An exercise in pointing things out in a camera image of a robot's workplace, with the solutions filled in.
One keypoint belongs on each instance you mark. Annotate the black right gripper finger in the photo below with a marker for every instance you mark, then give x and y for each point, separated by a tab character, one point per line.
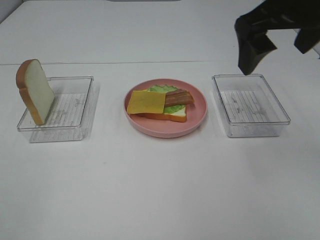
253	47
307	38

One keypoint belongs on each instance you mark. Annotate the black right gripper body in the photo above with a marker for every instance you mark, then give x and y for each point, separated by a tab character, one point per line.
280	14

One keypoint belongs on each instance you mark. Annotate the green lettuce leaf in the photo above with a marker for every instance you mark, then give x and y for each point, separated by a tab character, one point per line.
165	89

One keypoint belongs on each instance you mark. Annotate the bread slice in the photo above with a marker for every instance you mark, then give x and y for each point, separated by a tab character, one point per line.
35	90
180	116

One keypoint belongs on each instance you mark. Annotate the yellow cheese slice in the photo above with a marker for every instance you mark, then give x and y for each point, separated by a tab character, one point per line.
142	101

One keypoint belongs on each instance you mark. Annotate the clear ingredients container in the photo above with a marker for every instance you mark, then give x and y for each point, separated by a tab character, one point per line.
248	107

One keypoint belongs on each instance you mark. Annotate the pink round plate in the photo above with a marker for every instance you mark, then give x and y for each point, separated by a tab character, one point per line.
195	112

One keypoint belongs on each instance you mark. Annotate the clear bread container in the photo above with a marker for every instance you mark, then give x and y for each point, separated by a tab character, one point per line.
72	112

